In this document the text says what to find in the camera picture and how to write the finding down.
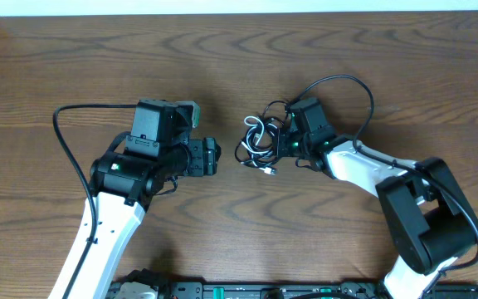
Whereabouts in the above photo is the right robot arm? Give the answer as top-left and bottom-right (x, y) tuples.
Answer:
(277, 98), (478, 298)

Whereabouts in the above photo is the black USB cable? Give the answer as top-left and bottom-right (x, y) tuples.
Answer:
(234, 117), (284, 168)

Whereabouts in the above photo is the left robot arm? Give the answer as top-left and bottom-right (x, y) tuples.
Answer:
(50, 99), (221, 298)

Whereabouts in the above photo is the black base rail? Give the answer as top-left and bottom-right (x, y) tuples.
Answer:
(105, 268), (478, 299)

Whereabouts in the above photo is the white USB cable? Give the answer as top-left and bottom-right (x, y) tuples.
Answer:
(241, 115), (278, 176)

